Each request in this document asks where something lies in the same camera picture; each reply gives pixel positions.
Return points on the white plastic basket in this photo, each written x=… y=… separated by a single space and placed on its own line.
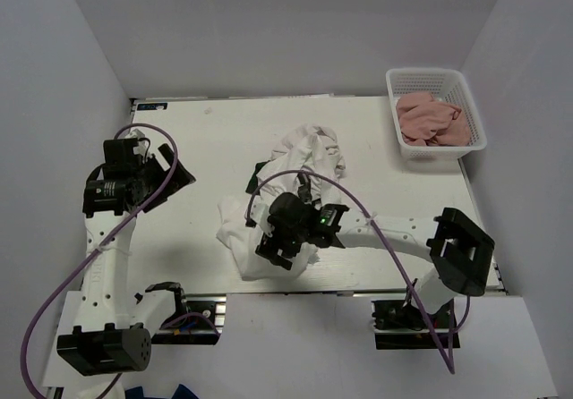
x=445 y=85

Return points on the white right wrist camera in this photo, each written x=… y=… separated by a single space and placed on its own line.
x=257 y=215

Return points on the blue cloth at bottom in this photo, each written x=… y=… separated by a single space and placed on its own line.
x=174 y=392

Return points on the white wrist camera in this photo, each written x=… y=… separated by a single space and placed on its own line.
x=133 y=133
x=257 y=215

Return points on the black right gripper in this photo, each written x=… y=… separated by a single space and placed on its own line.
x=271 y=244

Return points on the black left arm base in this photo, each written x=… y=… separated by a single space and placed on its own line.
x=197 y=319

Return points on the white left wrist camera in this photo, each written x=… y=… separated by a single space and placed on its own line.
x=133 y=133

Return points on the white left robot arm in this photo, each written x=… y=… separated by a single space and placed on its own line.
x=113 y=330

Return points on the pink t shirt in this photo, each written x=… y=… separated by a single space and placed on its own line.
x=424 y=121

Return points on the white t shirt black print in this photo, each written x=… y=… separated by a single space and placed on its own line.
x=300 y=169

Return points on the small label sticker on table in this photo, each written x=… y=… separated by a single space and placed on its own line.
x=151 y=106

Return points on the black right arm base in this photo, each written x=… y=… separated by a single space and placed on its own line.
x=398 y=325

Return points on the white green Charlie Brown shirt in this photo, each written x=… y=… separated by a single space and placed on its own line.
x=262 y=171

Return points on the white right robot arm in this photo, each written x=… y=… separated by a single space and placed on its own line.
x=459 y=250

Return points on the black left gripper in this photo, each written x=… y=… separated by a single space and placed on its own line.
x=180 y=178

